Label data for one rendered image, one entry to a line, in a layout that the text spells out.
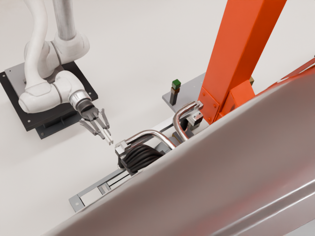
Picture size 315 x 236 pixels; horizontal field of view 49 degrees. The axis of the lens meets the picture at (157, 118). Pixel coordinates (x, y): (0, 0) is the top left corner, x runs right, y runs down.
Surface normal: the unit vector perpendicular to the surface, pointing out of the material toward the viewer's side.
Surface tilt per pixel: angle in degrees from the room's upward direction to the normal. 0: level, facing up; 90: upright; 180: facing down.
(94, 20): 0
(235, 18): 90
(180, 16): 0
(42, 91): 30
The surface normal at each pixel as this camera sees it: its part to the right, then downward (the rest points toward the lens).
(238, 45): -0.81, 0.46
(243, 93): 0.41, -0.02
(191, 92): 0.07, -0.54
